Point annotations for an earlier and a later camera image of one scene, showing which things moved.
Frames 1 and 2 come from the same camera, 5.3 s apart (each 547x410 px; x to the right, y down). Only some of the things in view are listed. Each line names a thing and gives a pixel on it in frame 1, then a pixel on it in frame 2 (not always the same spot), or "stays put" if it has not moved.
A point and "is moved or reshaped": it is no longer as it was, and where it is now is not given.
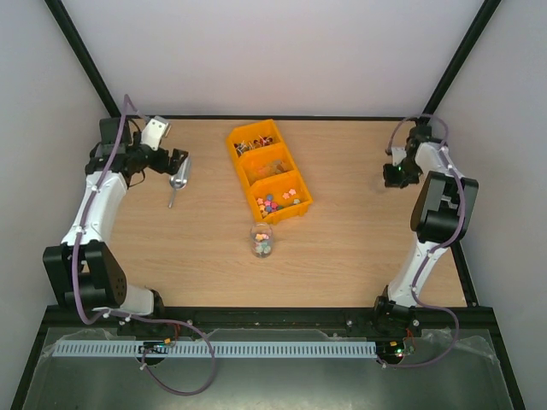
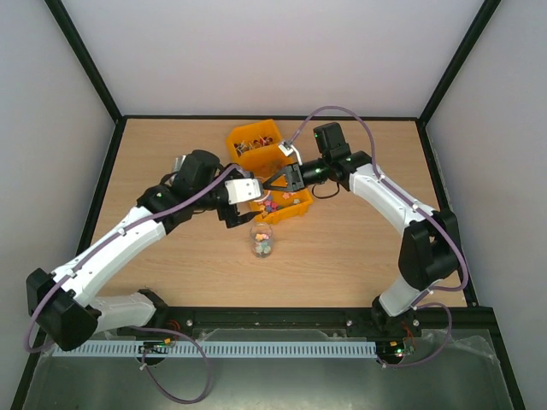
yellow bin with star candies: (280, 198) stays put
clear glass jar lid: (377, 184) is moved or reshaped
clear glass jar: (261, 239) stays put
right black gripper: (394, 176) to (296, 178)
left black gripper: (176, 161) to (232, 221)
